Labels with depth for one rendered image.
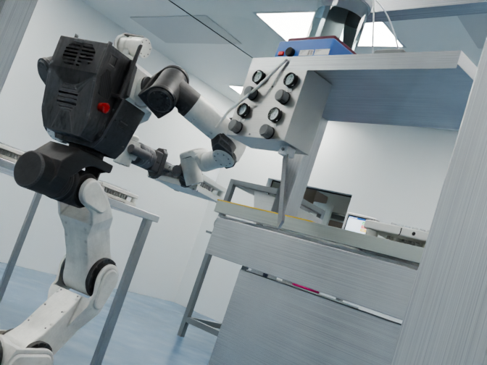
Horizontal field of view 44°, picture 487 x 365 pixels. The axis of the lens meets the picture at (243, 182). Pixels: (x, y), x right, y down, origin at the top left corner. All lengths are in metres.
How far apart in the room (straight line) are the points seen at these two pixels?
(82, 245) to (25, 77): 4.68
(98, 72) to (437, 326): 1.56
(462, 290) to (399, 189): 6.60
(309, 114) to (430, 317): 1.17
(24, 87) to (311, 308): 5.53
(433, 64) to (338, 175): 6.13
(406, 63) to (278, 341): 0.68
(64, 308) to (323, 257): 1.05
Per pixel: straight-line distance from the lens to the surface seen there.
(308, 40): 1.66
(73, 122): 1.90
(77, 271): 2.14
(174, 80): 1.89
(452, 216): 0.43
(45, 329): 2.08
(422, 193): 6.89
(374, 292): 1.26
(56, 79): 1.96
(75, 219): 2.07
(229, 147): 1.91
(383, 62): 1.41
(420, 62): 1.35
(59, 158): 1.87
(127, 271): 3.15
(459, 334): 0.41
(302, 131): 1.53
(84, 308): 2.12
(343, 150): 7.50
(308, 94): 1.54
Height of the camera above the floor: 0.78
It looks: 7 degrees up
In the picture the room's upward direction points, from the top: 19 degrees clockwise
